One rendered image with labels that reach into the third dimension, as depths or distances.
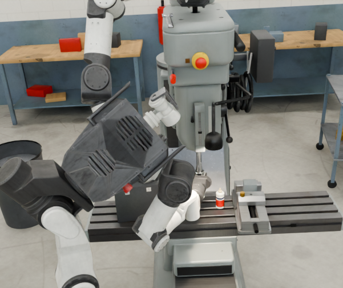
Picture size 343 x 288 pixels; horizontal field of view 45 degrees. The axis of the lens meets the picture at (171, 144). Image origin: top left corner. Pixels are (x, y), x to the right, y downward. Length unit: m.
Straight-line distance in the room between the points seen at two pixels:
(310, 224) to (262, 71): 0.75
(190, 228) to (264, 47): 0.91
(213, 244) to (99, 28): 1.14
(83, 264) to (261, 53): 1.19
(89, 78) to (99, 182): 0.33
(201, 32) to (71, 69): 4.87
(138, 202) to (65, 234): 0.61
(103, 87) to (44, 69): 5.04
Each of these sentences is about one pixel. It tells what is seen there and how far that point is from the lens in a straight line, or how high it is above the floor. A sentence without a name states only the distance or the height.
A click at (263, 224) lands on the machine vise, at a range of 1.93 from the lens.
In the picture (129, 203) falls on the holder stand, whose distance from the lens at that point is 1.99.
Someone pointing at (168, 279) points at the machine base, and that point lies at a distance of 2.81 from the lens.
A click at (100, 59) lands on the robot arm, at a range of 1.43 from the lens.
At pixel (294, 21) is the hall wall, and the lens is 6.23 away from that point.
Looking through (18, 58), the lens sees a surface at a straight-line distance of 5.61.
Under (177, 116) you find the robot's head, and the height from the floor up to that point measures 1.60.
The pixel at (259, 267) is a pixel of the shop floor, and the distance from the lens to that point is 3.20.
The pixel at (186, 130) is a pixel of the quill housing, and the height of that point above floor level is 1.43.
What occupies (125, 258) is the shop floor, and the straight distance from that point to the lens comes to 3.30.
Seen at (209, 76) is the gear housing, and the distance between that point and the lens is 1.65.
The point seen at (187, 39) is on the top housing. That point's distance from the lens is 1.51.
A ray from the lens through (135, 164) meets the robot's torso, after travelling 1.26.
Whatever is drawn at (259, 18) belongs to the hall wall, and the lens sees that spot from 6.11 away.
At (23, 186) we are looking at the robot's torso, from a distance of 1.37.
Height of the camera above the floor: 2.17
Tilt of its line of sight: 27 degrees down
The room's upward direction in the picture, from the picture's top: 3 degrees counter-clockwise
